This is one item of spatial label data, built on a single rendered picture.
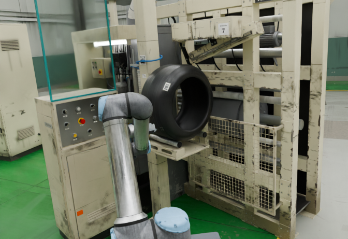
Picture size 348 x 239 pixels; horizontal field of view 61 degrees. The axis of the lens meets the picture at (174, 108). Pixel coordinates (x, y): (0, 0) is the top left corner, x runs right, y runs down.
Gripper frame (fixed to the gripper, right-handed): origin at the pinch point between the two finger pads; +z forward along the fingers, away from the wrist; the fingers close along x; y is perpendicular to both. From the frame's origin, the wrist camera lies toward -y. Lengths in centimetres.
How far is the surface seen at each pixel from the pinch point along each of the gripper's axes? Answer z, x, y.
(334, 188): 198, -60, -79
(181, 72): 14.1, -10.9, 41.8
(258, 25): 55, -45, 75
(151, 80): 1.3, 6.8, 35.7
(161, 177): 29, 26, -50
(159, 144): 11.5, 9.2, -14.7
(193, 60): 52, 14, 51
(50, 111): -52, 59, 11
